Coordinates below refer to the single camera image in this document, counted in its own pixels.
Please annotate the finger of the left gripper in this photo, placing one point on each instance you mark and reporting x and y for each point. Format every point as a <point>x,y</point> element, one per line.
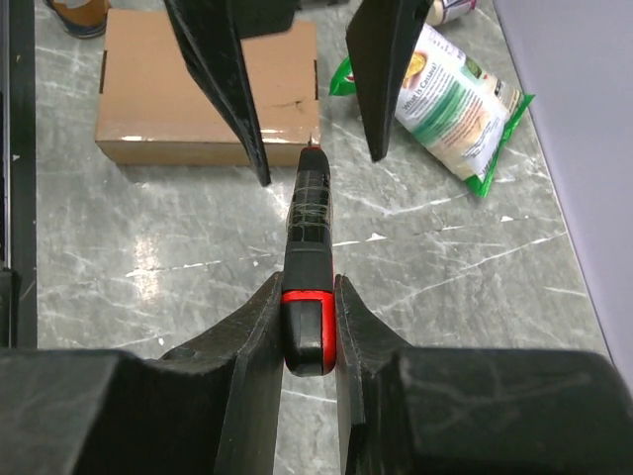
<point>380,39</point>
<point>209,35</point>

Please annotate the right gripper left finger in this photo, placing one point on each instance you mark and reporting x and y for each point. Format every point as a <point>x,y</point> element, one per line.
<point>208,406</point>

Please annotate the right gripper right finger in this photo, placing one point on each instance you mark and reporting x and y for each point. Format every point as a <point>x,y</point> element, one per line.
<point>405,409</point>

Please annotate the brown cardboard express box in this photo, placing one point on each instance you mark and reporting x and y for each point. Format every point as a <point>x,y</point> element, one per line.
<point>151,111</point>

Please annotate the purple small yogurt cup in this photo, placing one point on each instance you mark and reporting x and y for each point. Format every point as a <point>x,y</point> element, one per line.
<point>445,11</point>

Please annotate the green white chips bag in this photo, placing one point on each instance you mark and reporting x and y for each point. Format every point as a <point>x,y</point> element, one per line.
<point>462,114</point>

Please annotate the metal tin can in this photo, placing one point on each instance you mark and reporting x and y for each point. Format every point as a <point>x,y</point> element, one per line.
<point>82,19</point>

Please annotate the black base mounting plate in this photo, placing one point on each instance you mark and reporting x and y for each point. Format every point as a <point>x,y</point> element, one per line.
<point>19,312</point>

